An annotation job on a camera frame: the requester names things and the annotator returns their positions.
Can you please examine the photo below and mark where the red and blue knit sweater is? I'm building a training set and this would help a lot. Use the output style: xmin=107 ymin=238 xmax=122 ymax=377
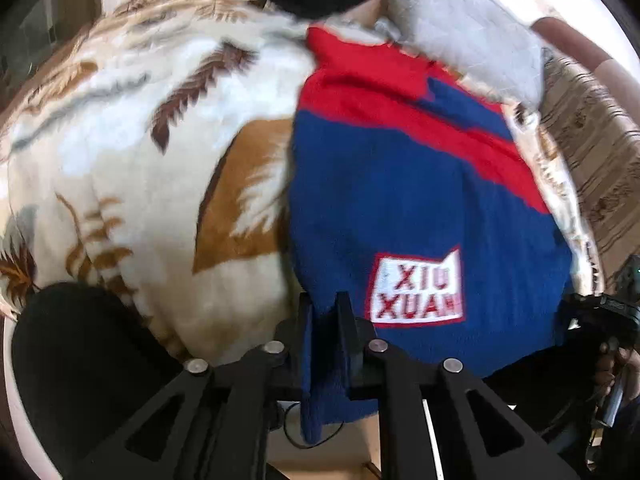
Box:
xmin=287 ymin=25 xmax=576 ymax=446

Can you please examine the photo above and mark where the beige patterned cloth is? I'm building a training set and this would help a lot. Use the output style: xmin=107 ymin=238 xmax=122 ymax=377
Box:
xmin=515 ymin=50 xmax=640 ymax=296

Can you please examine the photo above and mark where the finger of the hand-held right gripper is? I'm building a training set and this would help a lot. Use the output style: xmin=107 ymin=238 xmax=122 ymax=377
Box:
xmin=562 ymin=292 xmax=603 ymax=333

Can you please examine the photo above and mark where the pink cloth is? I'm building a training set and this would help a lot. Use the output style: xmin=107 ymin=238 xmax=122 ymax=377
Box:
xmin=350 ymin=0 xmax=396 ymax=31

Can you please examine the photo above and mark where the person's right hand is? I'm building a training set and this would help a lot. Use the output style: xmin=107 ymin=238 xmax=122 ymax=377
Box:
xmin=592 ymin=342 xmax=635 ymax=403

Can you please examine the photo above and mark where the black cable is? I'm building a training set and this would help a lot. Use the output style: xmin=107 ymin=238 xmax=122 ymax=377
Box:
xmin=272 ymin=402 xmax=346 ymax=450

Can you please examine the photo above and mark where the leaf print fleece blanket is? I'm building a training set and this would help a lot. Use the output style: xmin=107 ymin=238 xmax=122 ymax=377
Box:
xmin=0 ymin=0 xmax=606 ymax=366

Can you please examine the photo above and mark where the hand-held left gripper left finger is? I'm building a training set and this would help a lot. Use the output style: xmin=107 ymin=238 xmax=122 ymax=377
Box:
xmin=75 ymin=294 xmax=315 ymax=480

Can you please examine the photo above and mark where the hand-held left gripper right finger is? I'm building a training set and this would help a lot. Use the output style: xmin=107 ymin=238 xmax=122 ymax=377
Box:
xmin=336 ymin=292 xmax=581 ymax=480

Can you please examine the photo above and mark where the wooden cabinet with glass doors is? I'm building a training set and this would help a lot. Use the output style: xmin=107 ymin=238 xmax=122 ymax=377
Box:
xmin=0 ymin=0 xmax=103 ymax=86

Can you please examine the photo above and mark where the dark cloth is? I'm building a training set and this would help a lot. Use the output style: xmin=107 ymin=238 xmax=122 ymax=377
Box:
xmin=10 ymin=282 xmax=216 ymax=480

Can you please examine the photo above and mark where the grey quilted bedspread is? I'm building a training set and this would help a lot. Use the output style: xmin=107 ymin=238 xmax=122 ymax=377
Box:
xmin=380 ymin=0 xmax=548 ymax=108

